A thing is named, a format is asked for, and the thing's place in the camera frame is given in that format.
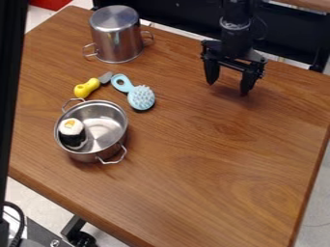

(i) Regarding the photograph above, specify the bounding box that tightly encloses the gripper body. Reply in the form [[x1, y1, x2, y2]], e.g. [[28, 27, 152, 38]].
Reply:
[[200, 16, 268, 72]]

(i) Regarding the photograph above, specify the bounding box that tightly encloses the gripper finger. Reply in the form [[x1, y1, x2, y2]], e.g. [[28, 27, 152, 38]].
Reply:
[[238, 69, 261, 96], [202, 56, 222, 86]]

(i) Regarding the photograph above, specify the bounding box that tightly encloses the tall silver pot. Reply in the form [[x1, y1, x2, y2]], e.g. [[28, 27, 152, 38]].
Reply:
[[81, 4, 156, 65]]

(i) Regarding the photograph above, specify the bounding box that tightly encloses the shallow silver pot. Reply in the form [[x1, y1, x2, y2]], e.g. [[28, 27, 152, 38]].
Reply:
[[52, 97, 130, 165]]

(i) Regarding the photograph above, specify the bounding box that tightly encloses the blue brush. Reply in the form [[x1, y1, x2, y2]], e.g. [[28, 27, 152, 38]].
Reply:
[[109, 73, 157, 112]]

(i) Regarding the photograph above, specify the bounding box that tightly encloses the toy sushi roll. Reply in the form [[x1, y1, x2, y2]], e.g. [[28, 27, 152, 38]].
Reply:
[[56, 117, 90, 151]]

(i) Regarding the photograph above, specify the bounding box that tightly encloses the red box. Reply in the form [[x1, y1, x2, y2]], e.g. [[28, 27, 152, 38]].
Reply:
[[28, 0, 74, 12]]

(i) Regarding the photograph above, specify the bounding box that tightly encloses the black metal post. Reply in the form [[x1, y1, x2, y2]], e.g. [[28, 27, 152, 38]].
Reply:
[[0, 0, 32, 202]]

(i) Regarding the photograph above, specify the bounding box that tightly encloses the black cable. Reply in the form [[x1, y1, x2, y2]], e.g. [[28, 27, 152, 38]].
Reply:
[[2, 201, 26, 247]]

